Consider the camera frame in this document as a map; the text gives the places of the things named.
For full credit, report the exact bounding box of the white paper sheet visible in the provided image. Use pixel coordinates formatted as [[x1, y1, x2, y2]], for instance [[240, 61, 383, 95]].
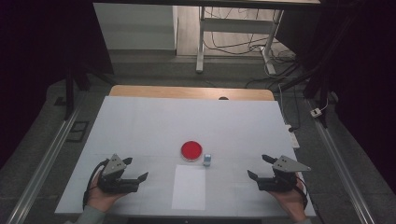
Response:
[[171, 164, 206, 211]]

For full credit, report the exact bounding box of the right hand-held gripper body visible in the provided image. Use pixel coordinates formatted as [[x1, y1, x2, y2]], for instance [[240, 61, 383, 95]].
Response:
[[256, 155, 312, 192]]

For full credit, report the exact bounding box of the white power strip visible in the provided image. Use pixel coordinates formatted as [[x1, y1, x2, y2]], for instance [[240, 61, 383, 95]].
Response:
[[284, 124, 301, 149]]

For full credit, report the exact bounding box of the dark curtain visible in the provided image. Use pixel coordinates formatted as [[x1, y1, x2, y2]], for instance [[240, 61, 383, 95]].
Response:
[[0, 0, 115, 169], [275, 0, 396, 194]]

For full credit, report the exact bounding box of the round red ink pad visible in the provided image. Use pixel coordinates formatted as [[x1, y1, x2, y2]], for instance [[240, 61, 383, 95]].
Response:
[[180, 140, 204, 162]]

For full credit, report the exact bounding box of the white cabinet panel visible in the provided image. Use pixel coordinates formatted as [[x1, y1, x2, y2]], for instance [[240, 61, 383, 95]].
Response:
[[92, 3, 177, 51]]

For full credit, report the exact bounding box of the aluminium floor rail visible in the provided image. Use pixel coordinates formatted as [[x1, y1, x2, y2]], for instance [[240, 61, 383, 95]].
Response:
[[306, 99, 376, 224], [6, 102, 85, 224]]

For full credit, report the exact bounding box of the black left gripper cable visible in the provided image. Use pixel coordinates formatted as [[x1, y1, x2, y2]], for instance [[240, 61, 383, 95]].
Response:
[[81, 158, 110, 210]]

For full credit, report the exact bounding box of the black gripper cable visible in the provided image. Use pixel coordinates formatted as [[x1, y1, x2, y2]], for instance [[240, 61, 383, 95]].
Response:
[[81, 158, 110, 210], [295, 175, 310, 210]]

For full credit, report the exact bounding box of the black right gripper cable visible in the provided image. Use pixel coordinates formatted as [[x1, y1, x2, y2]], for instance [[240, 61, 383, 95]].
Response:
[[295, 175, 310, 210]]

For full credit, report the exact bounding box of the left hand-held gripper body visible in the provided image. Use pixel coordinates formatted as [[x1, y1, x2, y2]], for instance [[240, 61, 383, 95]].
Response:
[[97, 153, 140, 194]]

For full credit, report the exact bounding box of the black metal stand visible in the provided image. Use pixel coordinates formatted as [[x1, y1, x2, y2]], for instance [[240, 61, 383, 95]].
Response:
[[64, 63, 94, 121]]

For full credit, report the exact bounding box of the person's left hand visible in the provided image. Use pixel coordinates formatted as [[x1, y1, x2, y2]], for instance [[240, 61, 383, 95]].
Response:
[[85, 172, 125, 214]]

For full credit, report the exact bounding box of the large white table cover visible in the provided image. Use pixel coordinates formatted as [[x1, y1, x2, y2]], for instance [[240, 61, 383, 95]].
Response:
[[54, 95, 317, 217]]

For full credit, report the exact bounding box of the tangle of black floor cables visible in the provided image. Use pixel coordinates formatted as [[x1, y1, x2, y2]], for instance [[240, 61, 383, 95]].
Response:
[[202, 7, 301, 91]]

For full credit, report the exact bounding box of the black floor frame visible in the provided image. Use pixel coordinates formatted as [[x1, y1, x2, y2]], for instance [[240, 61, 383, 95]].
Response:
[[65, 120, 91, 144]]

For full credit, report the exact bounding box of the person's right hand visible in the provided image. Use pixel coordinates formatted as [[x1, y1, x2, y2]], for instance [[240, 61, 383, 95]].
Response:
[[268, 174, 308, 223]]

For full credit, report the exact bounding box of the white desk frame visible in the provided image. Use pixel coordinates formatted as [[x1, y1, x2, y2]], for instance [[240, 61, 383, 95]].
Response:
[[195, 6, 285, 76]]

